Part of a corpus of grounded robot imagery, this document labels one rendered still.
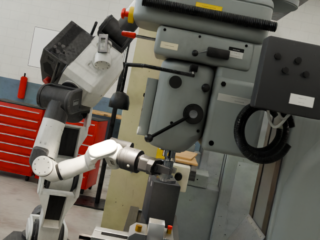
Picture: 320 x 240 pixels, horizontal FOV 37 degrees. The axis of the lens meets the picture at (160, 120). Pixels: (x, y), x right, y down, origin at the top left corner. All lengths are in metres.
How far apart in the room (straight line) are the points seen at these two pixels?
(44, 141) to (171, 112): 0.53
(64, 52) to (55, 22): 9.13
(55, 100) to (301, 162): 0.95
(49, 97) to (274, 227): 0.97
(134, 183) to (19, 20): 8.21
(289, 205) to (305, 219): 0.07
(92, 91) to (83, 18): 9.08
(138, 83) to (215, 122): 1.88
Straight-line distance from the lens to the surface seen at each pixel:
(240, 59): 1.64
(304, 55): 1.43
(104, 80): 2.00
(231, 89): 1.64
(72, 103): 1.90
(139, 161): 1.75
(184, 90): 1.64
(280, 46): 1.42
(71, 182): 2.35
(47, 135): 1.88
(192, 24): 1.63
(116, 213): 3.58
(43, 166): 1.84
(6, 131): 6.69
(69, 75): 1.98
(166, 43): 1.63
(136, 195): 3.54
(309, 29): 11.31
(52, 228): 2.49
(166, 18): 1.63
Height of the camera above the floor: 1.50
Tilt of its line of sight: 3 degrees down
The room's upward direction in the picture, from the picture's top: 11 degrees clockwise
